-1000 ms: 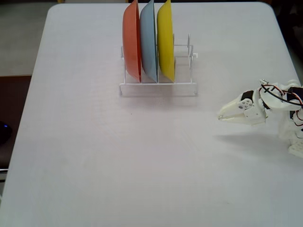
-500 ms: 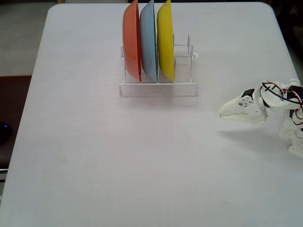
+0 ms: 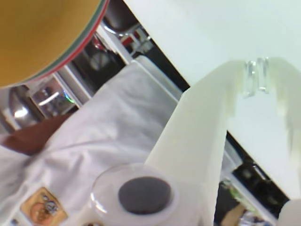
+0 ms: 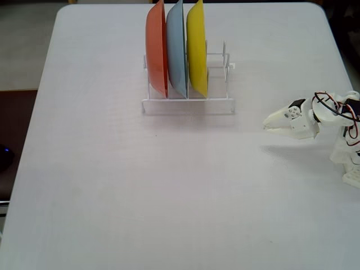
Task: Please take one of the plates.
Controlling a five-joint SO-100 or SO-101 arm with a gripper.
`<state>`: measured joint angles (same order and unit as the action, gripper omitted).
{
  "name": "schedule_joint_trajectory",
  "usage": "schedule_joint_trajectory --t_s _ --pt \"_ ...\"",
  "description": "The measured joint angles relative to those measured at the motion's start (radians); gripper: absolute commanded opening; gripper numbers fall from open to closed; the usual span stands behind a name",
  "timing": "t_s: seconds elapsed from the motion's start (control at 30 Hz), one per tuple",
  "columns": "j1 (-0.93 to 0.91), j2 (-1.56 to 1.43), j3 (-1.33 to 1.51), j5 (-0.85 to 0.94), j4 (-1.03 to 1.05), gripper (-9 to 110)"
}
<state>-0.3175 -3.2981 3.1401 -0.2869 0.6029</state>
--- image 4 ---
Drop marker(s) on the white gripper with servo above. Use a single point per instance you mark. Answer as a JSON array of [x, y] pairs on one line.
[[284, 118]]

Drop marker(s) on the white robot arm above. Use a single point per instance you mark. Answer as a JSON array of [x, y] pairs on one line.
[[341, 152]]

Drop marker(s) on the yellow plate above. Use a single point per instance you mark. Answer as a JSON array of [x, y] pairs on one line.
[[197, 50]]

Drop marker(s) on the light blue plate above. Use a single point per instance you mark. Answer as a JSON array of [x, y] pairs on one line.
[[175, 50]]

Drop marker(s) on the orange plate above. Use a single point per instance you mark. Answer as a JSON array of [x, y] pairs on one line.
[[156, 50]]

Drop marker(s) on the white metal frame piece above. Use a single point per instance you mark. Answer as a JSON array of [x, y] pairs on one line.
[[4, 208]]

